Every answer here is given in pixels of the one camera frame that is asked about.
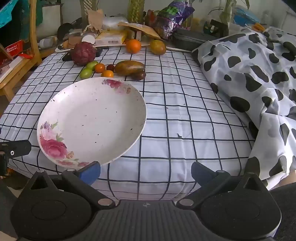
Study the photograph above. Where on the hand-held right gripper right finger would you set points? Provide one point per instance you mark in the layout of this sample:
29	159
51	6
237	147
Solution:
200	173

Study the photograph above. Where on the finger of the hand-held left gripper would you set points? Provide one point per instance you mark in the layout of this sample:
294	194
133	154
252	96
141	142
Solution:
19	148

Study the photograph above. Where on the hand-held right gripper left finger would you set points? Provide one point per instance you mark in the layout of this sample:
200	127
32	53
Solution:
91	173

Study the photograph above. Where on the white floral plate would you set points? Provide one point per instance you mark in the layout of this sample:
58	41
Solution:
92	120

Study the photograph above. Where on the small orange tomato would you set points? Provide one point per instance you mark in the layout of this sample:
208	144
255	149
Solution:
100	67
107	74

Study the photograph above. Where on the small dark plum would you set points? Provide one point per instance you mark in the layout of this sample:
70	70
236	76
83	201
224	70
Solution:
110	67

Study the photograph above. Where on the large dark plum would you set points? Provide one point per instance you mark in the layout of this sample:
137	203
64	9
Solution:
139	75

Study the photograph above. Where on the long green-brown mango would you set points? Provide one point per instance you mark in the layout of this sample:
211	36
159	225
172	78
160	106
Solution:
129	67

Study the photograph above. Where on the wooden chair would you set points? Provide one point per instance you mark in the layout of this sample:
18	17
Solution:
32	53

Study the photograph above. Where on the red cardboard box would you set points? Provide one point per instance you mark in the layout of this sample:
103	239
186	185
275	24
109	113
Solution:
13	48

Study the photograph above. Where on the white bottle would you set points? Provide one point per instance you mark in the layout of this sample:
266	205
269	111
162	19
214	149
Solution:
47	42

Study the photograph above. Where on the cow-print blanket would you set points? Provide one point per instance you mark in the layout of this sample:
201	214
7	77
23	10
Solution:
254	76

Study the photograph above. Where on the dark red round fruit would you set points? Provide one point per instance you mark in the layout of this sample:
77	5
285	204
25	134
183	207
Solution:
83	53

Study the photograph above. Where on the brown pouch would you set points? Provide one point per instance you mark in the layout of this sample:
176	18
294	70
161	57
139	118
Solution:
74	39

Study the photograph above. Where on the black round object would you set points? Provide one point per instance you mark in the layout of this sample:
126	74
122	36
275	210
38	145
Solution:
64	31

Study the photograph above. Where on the white tray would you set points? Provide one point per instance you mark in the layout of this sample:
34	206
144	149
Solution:
178	49

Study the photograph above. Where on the white round jar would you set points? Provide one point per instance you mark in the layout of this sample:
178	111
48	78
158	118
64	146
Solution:
88	39

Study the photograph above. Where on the white canvas bag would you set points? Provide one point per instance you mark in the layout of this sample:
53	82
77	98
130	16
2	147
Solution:
52	20

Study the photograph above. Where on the round yellow-green mango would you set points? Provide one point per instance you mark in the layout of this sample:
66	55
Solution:
158	47

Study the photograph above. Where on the grey zip case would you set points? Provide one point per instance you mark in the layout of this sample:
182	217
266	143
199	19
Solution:
187	40

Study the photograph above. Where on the orange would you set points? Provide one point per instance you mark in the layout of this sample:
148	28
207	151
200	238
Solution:
133	46

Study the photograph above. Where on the teal plastic bag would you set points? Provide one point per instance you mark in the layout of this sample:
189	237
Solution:
4	14

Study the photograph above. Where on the yellow cardboard box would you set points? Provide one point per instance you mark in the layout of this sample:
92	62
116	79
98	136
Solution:
111	38

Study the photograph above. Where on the black device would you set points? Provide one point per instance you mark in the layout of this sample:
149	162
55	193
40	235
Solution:
216	27

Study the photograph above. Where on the torn brown paper bag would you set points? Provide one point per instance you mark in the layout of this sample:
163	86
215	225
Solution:
94	19

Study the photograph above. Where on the clear plastic bag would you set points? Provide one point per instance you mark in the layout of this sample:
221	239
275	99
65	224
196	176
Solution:
114	23

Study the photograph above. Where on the brown paper envelope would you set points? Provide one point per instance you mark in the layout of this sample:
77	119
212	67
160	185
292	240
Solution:
143	29

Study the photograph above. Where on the glass vase with stems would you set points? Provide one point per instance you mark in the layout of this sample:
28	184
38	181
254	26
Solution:
87	9

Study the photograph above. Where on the purple snack bag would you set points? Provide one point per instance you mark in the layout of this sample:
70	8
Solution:
173	18

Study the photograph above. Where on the red snack packet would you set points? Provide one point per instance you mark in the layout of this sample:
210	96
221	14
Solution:
150	18

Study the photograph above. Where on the green leafy plant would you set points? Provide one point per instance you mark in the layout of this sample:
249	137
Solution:
225	10

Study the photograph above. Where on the blue plastic object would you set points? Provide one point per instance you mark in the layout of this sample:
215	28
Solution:
246	15

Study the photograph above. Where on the glass vase with bamboo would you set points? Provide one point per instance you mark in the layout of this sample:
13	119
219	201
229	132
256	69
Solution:
136	10

